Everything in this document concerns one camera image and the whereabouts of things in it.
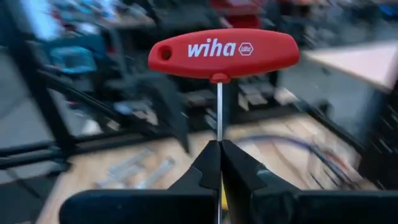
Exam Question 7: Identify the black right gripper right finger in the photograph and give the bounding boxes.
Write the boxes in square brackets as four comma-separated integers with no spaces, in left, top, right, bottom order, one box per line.
[221,139,398,224]

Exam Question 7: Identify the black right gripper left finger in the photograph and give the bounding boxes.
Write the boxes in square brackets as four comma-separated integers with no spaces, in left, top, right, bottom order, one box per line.
[58,139,221,224]

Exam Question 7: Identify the red T-handle hex key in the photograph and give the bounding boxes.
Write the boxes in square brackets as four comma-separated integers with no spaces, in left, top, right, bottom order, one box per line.
[147,28,300,224]

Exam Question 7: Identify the light wooden desk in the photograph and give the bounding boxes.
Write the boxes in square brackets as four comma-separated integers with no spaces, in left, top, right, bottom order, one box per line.
[302,39,398,94]

